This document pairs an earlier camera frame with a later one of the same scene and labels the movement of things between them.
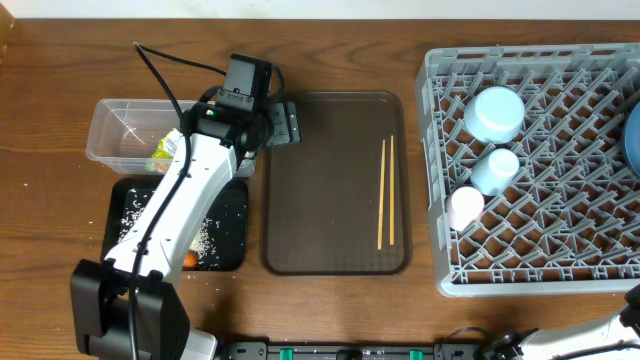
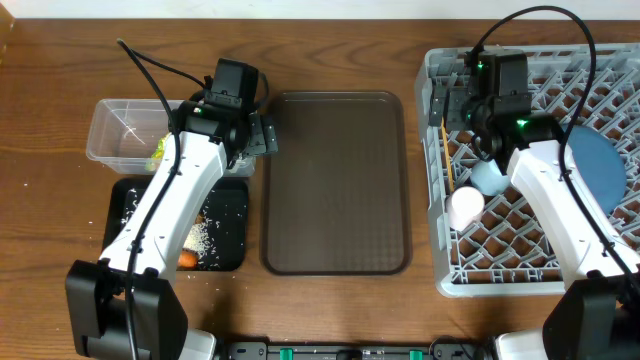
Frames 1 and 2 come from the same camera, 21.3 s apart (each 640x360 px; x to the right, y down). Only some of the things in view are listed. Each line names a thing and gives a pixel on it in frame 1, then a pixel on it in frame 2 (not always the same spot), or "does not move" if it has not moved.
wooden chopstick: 382,190 → 447,156
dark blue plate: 632,138 → 599,165
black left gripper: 285,129 → 265,138
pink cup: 464,207 does not move
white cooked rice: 202,243 does not move
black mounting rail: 351,350 does not move
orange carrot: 190,261 does not move
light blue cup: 494,171 does not move
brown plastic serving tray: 339,201 does not move
